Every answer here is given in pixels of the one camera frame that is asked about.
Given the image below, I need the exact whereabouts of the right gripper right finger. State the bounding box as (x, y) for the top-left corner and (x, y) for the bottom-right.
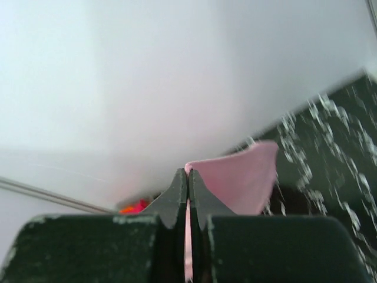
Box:
(188, 169), (239, 282)

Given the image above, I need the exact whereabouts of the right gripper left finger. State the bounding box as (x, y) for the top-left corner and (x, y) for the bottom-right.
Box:
(143, 169), (187, 282)

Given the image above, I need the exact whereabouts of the pink t shirt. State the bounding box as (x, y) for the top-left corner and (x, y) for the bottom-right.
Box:
(184, 140), (280, 281)

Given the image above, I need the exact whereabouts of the magenta folded t shirt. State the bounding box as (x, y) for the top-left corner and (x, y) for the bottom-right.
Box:
(130, 199), (150, 214)

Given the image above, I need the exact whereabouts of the orange t shirt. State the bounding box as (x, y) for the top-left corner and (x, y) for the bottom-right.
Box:
(119, 206), (134, 214)

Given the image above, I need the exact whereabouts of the black marbled table mat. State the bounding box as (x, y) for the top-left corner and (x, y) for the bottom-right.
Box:
(232, 72), (376, 282)

